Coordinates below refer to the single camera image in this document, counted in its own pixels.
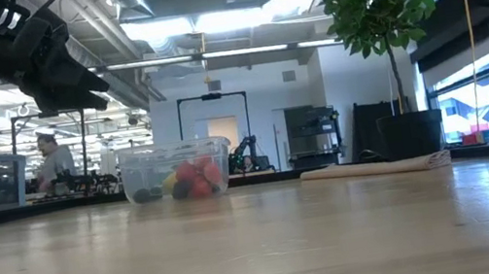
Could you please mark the black leaning board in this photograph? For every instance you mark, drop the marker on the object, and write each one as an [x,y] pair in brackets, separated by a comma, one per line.
[366,130]

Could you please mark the long ceiling light strip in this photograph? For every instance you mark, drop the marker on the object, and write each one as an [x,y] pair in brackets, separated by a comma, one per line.
[236,52]

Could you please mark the blue box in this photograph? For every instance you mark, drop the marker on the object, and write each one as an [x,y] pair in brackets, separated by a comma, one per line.
[488,136]

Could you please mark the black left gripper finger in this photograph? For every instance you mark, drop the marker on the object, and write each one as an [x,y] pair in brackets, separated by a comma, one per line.
[82,103]
[92,81]

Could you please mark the black plant pot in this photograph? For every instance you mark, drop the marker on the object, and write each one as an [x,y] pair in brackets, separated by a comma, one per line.
[410,133]

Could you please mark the black cabinet machine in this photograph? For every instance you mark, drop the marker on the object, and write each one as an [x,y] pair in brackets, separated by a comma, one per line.
[312,131]

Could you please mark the clear plastic tupperware container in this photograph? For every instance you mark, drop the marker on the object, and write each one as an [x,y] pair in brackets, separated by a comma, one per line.
[145,165]

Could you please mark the folded beige cloth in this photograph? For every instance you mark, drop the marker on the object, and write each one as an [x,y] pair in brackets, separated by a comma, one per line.
[377,167]

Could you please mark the black background robot arm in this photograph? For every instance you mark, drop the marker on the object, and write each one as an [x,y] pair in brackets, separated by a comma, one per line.
[247,153]

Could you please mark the person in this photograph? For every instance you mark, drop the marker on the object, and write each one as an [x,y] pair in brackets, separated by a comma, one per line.
[55,162]

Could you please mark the red box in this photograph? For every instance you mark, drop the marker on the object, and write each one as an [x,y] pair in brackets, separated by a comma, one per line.
[469,139]

